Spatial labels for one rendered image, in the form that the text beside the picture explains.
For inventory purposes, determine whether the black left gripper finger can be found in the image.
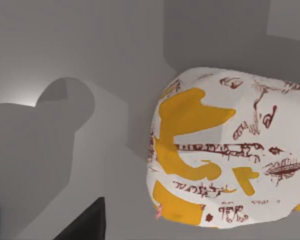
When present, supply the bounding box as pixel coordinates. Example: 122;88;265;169
53;196;107;240

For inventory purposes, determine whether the white and yellow printed bag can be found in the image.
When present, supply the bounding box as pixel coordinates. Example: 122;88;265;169
146;66;300;230

